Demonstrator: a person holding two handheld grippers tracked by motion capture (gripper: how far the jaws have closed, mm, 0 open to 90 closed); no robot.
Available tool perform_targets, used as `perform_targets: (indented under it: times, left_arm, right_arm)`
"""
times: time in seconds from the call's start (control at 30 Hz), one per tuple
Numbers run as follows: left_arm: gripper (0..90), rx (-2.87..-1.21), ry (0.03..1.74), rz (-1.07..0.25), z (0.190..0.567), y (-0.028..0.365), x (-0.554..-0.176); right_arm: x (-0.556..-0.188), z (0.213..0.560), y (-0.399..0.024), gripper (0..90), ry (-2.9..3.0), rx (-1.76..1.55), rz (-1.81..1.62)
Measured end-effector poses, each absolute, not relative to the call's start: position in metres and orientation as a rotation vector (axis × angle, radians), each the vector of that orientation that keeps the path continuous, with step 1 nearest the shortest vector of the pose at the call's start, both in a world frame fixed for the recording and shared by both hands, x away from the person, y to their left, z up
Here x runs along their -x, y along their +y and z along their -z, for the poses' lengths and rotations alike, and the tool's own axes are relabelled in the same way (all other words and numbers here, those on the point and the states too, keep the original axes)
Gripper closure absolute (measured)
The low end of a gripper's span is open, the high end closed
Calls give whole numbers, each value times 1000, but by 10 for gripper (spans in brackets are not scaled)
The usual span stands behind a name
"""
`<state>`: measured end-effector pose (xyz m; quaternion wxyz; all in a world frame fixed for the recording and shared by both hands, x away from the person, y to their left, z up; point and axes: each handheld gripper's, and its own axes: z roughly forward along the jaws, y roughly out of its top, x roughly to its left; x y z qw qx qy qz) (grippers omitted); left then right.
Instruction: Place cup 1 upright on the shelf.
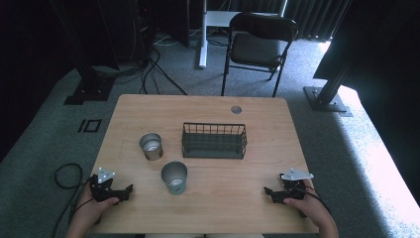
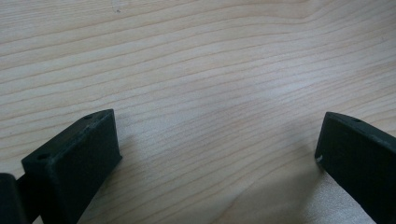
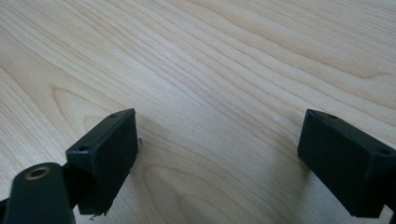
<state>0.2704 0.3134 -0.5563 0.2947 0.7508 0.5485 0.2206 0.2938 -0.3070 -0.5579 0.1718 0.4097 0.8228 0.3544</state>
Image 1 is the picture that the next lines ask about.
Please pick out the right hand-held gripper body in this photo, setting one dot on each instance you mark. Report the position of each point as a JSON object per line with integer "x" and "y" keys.
{"x": 294, "y": 188}

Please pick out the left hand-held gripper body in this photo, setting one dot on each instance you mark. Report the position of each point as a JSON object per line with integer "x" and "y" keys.
{"x": 100, "y": 191}

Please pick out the teal metal cup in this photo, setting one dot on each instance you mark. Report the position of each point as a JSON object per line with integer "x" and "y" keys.
{"x": 174, "y": 178}

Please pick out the person's left hand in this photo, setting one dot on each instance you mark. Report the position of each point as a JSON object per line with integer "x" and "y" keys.
{"x": 90, "y": 211}

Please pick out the person's right hand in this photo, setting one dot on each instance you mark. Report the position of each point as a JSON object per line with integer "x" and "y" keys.
{"x": 310, "y": 205}

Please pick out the grey round table grommet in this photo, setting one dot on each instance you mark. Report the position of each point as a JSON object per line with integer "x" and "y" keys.
{"x": 236, "y": 109}

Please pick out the black stand with bolted plate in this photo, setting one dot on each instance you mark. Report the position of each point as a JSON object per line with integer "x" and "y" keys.
{"x": 325, "y": 99}

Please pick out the black stand with square base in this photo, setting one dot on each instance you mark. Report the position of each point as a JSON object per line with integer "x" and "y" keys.
{"x": 89, "y": 89}

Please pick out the black folding chair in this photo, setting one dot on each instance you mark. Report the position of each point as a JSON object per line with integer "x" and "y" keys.
{"x": 256, "y": 49}

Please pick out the dark pleated curtain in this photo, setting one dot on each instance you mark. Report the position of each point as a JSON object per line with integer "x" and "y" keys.
{"x": 313, "y": 18}

